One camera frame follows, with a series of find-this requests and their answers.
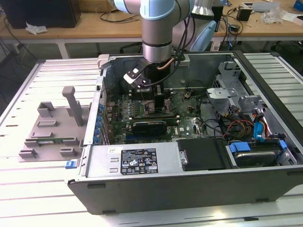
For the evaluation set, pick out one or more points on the long wooden desk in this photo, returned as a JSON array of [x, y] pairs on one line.
[[71, 32]]

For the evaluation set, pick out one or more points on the open black PC case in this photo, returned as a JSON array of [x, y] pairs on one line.
[[165, 194]]

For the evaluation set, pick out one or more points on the small black adapter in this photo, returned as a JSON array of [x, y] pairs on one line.
[[234, 28]]

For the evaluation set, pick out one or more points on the grey parts rack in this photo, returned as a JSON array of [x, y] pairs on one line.
[[59, 118]]

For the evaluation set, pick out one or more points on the white power adapter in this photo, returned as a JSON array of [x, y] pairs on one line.
[[215, 46]]

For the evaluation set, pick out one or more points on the black power supply label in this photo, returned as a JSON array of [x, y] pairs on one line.
[[138, 160]]

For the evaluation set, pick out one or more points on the light grey case latch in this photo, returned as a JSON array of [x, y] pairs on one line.
[[103, 61]]

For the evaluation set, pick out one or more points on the dark battery holder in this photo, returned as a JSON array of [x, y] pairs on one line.
[[187, 94]]

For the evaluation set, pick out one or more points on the white paper box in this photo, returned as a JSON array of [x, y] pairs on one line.
[[293, 19]]

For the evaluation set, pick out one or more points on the blue item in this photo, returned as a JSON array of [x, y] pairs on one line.
[[226, 2], [299, 4]]

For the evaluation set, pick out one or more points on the crumpled white paper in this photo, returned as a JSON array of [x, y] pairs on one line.
[[35, 28]]

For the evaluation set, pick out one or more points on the blue expansion slot clip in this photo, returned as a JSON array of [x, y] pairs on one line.
[[101, 109], [96, 138], [99, 123]]

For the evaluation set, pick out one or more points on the small white sticker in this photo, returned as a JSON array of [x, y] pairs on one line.
[[113, 150]]

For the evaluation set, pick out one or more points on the small blue clip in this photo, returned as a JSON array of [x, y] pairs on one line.
[[282, 144]]

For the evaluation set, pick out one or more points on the black computer tower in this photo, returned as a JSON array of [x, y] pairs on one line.
[[47, 11]]

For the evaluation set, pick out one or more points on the silver power supply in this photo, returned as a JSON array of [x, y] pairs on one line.
[[99, 163]]

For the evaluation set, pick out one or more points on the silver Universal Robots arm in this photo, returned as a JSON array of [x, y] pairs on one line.
[[156, 33]]

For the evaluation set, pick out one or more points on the silver metal drive cage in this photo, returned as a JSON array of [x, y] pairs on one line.
[[220, 93]]

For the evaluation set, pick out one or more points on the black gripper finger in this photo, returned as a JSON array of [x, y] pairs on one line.
[[159, 102]]

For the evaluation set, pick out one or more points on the small brown black cube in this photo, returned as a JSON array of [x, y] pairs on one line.
[[243, 13]]

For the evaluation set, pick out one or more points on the CPU socket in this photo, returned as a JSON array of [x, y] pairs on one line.
[[148, 107]]

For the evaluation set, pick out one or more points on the silver tray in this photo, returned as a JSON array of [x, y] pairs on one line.
[[265, 7]]

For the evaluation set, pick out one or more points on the green RAM stick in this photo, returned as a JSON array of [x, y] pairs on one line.
[[49, 141]]

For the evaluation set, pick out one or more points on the green motherboard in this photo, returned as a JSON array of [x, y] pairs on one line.
[[187, 123]]

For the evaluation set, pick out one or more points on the hard disk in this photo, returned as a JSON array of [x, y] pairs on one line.
[[255, 159]]

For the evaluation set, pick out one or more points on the black box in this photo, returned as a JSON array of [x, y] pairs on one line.
[[219, 16]]

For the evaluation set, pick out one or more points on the cardboard box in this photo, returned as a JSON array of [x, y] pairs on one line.
[[94, 6]]

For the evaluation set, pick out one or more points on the clear plastic bags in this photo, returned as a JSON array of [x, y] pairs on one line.
[[272, 16]]

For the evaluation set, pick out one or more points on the blue case latch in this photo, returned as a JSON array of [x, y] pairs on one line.
[[70, 164]]

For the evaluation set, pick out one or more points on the black RAM slot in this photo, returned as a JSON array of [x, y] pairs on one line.
[[171, 120], [148, 96], [142, 117]]

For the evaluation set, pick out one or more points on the black drive cover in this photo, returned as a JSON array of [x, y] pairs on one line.
[[203, 153]]

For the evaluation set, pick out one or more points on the black graphics card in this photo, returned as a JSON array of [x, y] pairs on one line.
[[149, 128]]

